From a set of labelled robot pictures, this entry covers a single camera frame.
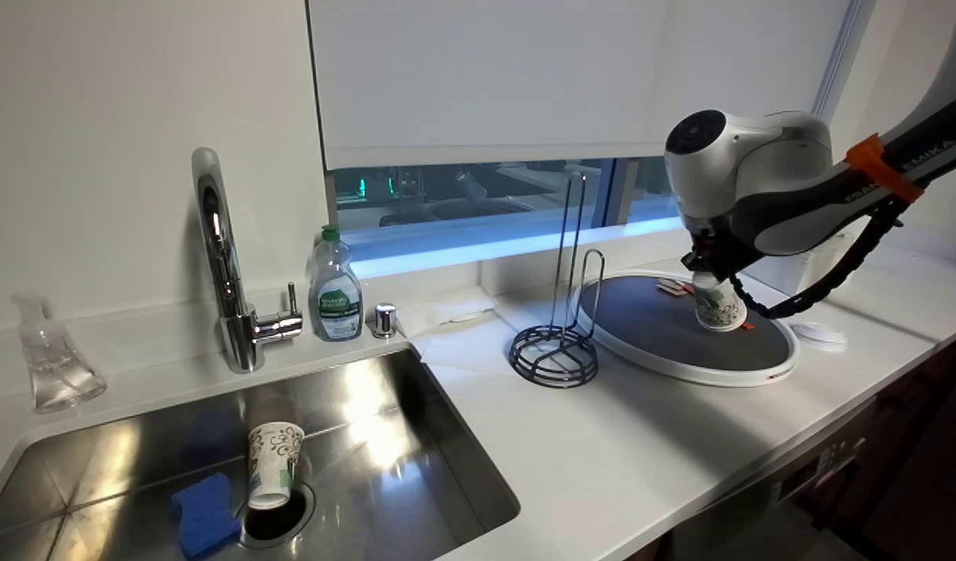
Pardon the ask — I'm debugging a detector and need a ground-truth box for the small chrome sink knob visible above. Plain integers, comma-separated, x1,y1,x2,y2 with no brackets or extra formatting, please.
365,299,402,339

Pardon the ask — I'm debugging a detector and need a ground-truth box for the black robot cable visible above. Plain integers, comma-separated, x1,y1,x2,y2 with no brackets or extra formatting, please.
728,200,909,319

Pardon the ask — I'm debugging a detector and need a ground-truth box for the blue sponge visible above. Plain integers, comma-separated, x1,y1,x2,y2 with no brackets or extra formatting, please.
169,469,243,561

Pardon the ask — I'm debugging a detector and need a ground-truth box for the round dark turntable tray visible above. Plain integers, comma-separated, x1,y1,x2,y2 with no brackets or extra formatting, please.
575,270,802,390

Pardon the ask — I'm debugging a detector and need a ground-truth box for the chrome kitchen faucet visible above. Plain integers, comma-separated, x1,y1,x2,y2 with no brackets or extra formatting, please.
191,142,305,373

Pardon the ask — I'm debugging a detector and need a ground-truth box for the stainless steel sink basin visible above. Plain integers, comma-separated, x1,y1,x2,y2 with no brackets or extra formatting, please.
0,346,522,561

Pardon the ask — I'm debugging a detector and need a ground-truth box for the clear dish soap bottle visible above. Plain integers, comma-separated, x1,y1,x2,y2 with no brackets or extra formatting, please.
305,225,367,346

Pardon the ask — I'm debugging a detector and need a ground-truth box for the patterned paper cup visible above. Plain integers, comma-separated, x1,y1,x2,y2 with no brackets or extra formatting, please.
245,417,308,515

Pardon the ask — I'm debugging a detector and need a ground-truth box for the window glass pane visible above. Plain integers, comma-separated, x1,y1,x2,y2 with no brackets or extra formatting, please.
327,152,699,263

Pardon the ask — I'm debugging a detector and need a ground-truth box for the white roller blind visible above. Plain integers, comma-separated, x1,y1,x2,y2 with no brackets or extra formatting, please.
305,0,853,171

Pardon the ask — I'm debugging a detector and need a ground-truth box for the black wire paper towel holder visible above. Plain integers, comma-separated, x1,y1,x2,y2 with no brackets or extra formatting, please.
508,168,612,393

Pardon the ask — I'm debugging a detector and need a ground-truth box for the printed white paper cup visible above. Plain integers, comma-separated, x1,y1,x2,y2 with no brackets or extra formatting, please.
691,270,752,337

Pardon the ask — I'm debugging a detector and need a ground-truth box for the clear glass vase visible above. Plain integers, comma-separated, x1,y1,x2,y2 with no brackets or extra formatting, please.
11,291,109,414

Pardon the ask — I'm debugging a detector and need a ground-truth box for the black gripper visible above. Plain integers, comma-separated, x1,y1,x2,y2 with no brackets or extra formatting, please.
682,217,756,297

